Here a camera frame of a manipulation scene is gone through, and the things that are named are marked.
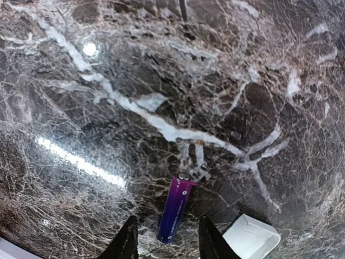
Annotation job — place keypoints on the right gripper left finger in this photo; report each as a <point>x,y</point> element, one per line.
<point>124,244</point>

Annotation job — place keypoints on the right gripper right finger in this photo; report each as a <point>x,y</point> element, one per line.
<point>212,245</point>

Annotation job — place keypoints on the white battery cover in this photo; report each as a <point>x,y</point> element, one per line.
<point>250,238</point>

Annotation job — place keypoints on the purple battery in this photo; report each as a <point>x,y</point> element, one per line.
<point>179,192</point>

